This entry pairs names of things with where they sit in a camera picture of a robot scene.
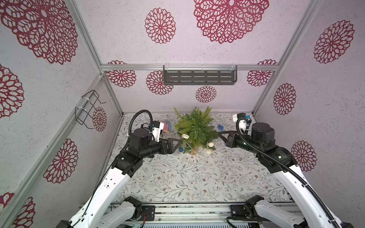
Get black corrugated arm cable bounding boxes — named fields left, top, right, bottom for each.
left=235, top=116, right=340, bottom=228
left=128, top=109, right=154, bottom=136

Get black wire wall basket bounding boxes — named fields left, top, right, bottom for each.
left=74, top=89, right=106, bottom=130

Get string lights with rattan balls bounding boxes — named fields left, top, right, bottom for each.
left=177, top=125, right=219, bottom=155

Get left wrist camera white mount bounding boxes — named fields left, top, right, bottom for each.
left=152, top=121, right=164, bottom=142

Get grey slotted wall shelf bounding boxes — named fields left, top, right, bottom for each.
left=163, top=65, right=237, bottom=86

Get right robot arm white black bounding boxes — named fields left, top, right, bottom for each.
left=218, top=123, right=352, bottom=228

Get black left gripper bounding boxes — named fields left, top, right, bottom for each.
left=140, top=137, right=182, bottom=159

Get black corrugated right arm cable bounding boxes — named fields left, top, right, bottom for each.
left=235, top=116, right=340, bottom=228

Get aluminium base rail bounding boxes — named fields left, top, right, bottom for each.
left=76, top=201, right=309, bottom=228

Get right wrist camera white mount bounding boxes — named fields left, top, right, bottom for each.
left=232, top=113, right=252, bottom=135

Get small green christmas tree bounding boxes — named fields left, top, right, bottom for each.
left=175, top=107, right=219, bottom=155

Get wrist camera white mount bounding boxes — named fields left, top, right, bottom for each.
left=232, top=113, right=252, bottom=135
left=152, top=121, right=164, bottom=142

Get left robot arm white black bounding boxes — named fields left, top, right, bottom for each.
left=57, top=128, right=182, bottom=228

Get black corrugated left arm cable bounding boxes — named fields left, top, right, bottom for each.
left=128, top=109, right=154, bottom=136

